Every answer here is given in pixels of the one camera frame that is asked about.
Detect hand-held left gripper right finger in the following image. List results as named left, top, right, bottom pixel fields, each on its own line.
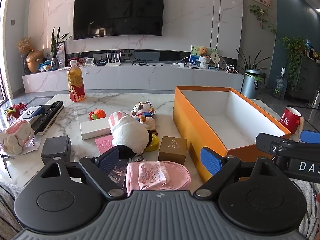
left=192, top=147, right=282, bottom=198

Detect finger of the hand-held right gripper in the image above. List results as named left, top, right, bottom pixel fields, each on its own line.
left=300, top=130, right=320, bottom=143
left=255, top=132, right=320, bottom=180

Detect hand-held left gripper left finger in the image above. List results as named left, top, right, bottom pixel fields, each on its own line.
left=40, top=147, right=126, bottom=200

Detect pink embossed card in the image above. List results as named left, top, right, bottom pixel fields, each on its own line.
left=94, top=134, right=115, bottom=154

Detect dark illustrated box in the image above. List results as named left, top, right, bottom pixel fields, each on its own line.
left=108, top=159, right=130, bottom=188

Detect white panda plush toy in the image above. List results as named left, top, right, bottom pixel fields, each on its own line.
left=108, top=112, right=157, bottom=159

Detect gold gift box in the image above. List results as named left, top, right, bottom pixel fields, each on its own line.
left=158, top=136, right=188, bottom=165

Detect orange cardboard box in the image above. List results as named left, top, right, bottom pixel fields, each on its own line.
left=172, top=85, right=293, bottom=183

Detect crocheted orange toy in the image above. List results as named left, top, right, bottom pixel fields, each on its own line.
left=88, top=109, right=107, bottom=120

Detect pink printed pouch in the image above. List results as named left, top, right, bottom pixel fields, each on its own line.
left=126, top=160, right=192, bottom=197

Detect dark grey box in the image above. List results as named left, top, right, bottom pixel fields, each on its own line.
left=41, top=135, right=72, bottom=165

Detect sailor cat plush toy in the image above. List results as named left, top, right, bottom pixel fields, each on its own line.
left=130, top=101, right=156, bottom=120

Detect red cup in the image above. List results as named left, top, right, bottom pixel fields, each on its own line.
left=279, top=106, right=305, bottom=135

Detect dark cabinet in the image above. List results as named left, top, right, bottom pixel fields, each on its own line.
left=285, top=54, right=320, bottom=105

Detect water jug with pump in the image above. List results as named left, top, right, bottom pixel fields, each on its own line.
left=272, top=67, right=287, bottom=99

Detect grey planter with plant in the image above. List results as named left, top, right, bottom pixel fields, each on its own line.
left=236, top=47, right=269, bottom=100

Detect tea bottle with red label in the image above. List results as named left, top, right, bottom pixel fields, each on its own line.
left=67, top=59, right=86, bottom=102

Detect small glass bottles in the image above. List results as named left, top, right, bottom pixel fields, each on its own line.
left=304, top=39, right=320, bottom=61

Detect potted trailing plant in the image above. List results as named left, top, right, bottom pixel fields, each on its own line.
left=281, top=36, right=306, bottom=90

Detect white and blue small box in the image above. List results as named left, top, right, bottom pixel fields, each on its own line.
left=19, top=106, right=45, bottom=126

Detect white marble TV console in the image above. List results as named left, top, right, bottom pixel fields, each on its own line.
left=22, top=62, right=244, bottom=95

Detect white wifi router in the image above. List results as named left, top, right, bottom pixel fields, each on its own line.
left=105, top=51, right=122, bottom=67

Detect pink white plush in bag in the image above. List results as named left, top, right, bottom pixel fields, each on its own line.
left=0, top=119, right=36, bottom=156

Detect round paper fan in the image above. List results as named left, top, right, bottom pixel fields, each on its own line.
left=210, top=52, right=220, bottom=68

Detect bear plush in white pot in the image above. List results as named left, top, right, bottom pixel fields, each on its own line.
left=199, top=46, right=211, bottom=69

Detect pink box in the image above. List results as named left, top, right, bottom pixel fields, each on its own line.
left=67, top=57, right=87, bottom=67

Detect colourful feather toy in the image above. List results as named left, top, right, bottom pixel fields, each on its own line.
left=4, top=102, right=28, bottom=121

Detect green blue painting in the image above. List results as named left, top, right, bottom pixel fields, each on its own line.
left=190, top=45, right=218, bottom=65

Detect blue snack bag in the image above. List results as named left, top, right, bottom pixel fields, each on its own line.
left=37, top=60, right=53, bottom=72

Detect green plant in glass vase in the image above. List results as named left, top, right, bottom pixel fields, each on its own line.
left=50, top=27, right=73, bottom=70

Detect golden vase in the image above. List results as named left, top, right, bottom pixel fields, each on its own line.
left=26, top=50, right=44, bottom=74

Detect hanging vine plant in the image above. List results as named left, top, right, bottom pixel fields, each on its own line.
left=249, top=4, right=278, bottom=35

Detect dried flowers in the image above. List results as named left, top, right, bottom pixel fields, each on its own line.
left=17, top=37, right=34, bottom=55

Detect black television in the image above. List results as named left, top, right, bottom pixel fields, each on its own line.
left=73, top=0, right=165, bottom=40

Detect black cables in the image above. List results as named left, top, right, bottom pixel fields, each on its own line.
left=132, top=59, right=161, bottom=67

